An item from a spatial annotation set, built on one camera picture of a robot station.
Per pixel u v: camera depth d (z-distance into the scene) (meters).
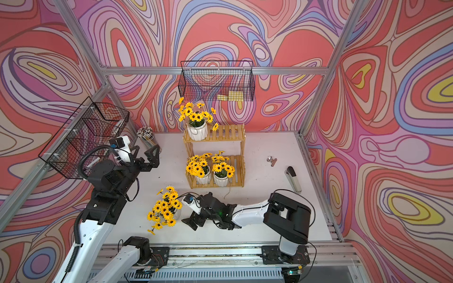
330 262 0.74
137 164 0.57
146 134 0.96
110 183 0.47
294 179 0.93
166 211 0.71
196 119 0.71
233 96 0.82
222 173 0.88
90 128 0.80
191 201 0.69
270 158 1.05
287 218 0.48
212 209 0.62
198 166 0.80
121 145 0.54
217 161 0.85
